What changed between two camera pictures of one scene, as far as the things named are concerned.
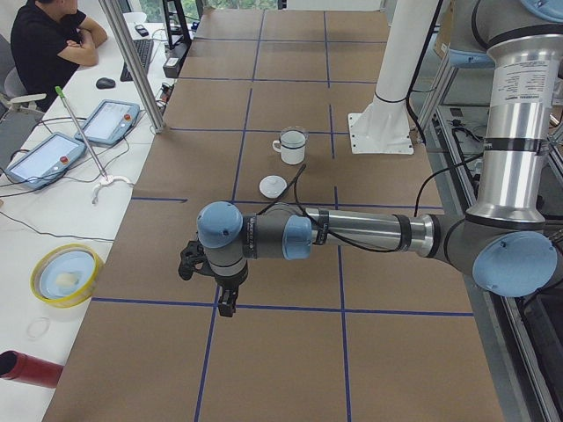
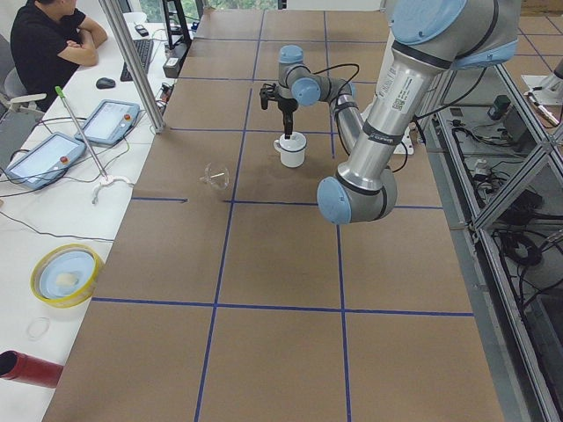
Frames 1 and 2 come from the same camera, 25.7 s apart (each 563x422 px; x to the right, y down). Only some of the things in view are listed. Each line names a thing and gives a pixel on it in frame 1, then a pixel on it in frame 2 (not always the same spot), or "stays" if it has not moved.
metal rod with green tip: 89,146 stays
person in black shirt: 50,40 stays
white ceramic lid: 273,186 → 297,141
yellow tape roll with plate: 66,274 stays
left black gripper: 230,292 → 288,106
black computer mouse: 105,83 stays
